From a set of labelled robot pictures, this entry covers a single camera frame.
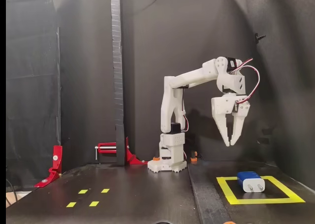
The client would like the yellow tape square outline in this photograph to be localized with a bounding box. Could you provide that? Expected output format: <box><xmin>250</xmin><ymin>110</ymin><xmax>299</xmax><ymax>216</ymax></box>
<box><xmin>216</xmin><ymin>176</ymin><xmax>306</xmax><ymax>205</ymax></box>

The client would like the black spring clip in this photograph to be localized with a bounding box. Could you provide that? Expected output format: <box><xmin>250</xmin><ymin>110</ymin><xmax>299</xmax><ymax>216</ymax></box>
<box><xmin>254</xmin><ymin>32</ymin><xmax>267</xmax><ymax>44</ymax></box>

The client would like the red screw clamp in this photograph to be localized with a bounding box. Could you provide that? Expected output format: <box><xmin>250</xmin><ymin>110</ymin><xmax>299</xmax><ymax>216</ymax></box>
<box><xmin>94</xmin><ymin>142</ymin><xmax>118</xmax><ymax>164</ymax></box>

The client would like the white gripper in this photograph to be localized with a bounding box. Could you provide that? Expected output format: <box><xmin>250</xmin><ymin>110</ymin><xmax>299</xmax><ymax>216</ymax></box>
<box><xmin>210</xmin><ymin>92</ymin><xmax>251</xmax><ymax>147</ymax></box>

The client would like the red triangular bracket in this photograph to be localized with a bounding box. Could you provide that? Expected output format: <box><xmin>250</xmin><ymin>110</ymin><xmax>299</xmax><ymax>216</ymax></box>
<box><xmin>125</xmin><ymin>136</ymin><xmax>149</xmax><ymax>165</ymax></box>

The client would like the black post with grey tape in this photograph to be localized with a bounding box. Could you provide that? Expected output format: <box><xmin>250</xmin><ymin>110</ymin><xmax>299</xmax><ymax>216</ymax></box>
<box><xmin>110</xmin><ymin>0</ymin><xmax>126</xmax><ymax>167</ymax></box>

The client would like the long black flat bar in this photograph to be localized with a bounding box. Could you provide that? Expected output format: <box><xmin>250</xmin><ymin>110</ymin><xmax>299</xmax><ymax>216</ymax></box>
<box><xmin>187</xmin><ymin>160</ymin><xmax>231</xmax><ymax>224</ymax></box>

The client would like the upper arm servo wire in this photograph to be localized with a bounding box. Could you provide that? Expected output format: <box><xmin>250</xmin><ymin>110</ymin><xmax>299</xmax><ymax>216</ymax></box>
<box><xmin>181</xmin><ymin>86</ymin><xmax>189</xmax><ymax>133</ymax></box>

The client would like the black fabric side panel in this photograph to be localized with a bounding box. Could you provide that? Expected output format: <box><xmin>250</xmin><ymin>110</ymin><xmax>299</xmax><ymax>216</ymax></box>
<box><xmin>6</xmin><ymin>0</ymin><xmax>62</xmax><ymax>192</ymax></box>

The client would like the black backdrop cloth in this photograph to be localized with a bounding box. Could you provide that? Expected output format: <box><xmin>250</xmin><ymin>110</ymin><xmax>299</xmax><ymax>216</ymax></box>
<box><xmin>59</xmin><ymin>0</ymin><xmax>315</xmax><ymax>169</ymax></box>

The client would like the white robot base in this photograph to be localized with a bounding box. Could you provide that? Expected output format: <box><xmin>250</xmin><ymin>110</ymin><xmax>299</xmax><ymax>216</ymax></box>
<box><xmin>147</xmin><ymin>132</ymin><xmax>188</xmax><ymax>173</ymax></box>

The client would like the red angled bracket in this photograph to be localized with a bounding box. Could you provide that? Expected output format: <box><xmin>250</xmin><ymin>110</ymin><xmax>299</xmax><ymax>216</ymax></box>
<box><xmin>34</xmin><ymin>145</ymin><xmax>63</xmax><ymax>188</ymax></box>

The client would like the gripper servo wire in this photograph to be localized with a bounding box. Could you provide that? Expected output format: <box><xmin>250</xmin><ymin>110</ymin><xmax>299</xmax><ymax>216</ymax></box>
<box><xmin>230</xmin><ymin>58</ymin><xmax>261</xmax><ymax>106</ymax></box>

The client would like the blue white charger block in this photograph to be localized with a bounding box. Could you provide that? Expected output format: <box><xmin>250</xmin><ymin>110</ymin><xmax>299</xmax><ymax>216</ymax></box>
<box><xmin>236</xmin><ymin>171</ymin><xmax>266</xmax><ymax>193</ymax></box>

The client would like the thin black cable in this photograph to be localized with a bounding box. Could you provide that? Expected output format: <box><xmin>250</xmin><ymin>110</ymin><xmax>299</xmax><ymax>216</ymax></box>
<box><xmin>6</xmin><ymin>177</ymin><xmax>19</xmax><ymax>207</ymax></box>

